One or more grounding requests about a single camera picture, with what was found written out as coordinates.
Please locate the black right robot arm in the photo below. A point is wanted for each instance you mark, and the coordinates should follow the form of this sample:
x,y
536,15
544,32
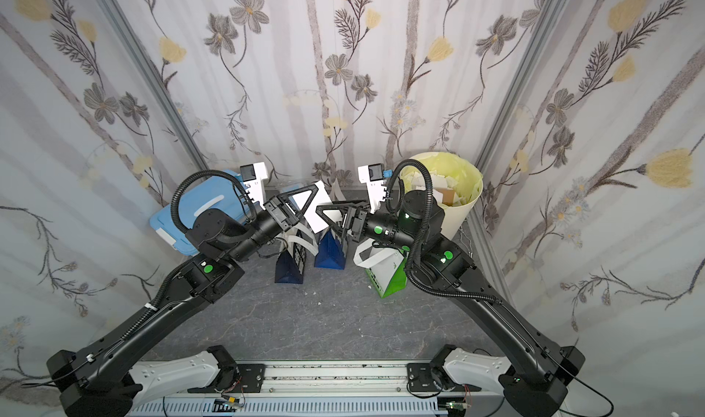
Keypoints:
x,y
534,372

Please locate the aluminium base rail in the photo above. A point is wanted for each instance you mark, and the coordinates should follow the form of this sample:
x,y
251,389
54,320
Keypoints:
x,y
338,388

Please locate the cream trash bin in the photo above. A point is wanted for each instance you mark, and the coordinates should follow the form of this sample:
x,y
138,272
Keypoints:
x,y
453,219

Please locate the white receipt paper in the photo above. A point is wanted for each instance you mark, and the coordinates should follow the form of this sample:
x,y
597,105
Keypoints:
x,y
316,223

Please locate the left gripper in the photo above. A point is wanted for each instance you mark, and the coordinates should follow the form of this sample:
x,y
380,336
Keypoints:
x,y
281,212

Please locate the blue lidded storage box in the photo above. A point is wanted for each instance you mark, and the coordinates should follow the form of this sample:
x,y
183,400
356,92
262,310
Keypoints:
x,y
213,193

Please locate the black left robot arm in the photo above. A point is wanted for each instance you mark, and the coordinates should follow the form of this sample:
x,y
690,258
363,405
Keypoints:
x,y
109,377

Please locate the green white paper bag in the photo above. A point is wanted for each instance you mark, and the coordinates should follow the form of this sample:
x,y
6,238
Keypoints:
x,y
385,267

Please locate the yellow-green bin liner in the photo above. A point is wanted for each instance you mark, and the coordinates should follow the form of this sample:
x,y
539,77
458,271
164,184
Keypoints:
x,y
451,171

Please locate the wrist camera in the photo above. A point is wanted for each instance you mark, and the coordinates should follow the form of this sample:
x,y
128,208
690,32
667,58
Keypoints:
x,y
374,177
253,177

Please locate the blue paper bag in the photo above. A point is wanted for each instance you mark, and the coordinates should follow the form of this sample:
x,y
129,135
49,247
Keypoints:
x,y
332,249
291,261

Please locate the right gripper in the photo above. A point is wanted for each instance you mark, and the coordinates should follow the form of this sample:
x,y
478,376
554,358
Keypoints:
x,y
354,221

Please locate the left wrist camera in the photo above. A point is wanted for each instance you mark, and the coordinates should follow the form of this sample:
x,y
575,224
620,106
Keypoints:
x,y
253,177

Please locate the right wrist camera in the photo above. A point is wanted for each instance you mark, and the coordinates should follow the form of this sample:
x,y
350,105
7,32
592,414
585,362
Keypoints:
x,y
374,177

